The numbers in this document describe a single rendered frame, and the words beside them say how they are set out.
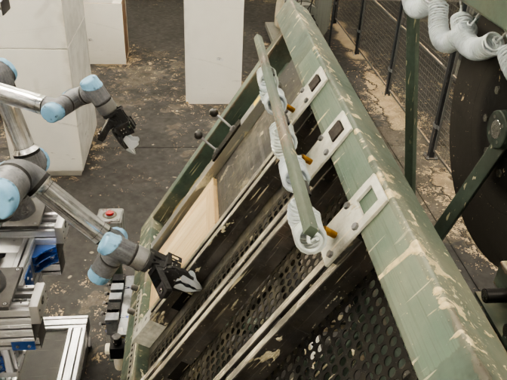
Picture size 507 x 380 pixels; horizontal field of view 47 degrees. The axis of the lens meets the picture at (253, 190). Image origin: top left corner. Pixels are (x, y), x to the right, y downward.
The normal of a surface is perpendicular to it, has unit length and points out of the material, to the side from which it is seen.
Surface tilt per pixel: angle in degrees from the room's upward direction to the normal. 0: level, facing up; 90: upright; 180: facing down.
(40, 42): 90
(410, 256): 58
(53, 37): 90
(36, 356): 0
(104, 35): 90
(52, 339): 0
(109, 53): 90
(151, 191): 0
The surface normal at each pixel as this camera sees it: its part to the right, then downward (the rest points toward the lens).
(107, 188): 0.04, -0.85
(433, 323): -0.82, -0.44
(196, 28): 0.10, 0.53
